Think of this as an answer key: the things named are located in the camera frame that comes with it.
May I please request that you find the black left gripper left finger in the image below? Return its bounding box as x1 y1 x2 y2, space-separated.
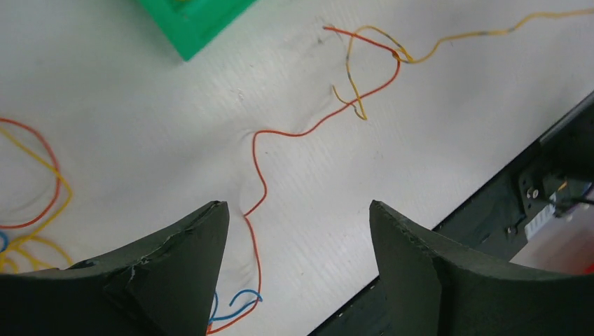
1 201 229 335

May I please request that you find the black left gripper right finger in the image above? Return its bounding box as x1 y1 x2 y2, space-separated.
369 201 593 335

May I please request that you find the blue wire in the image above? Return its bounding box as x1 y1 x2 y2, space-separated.
0 230 263 326

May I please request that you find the orange wire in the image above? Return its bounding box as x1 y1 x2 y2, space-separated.
0 26 402 336

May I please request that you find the green plastic bin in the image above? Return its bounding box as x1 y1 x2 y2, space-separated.
139 0 255 62

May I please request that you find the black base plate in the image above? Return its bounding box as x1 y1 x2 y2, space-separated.
314 95 593 335

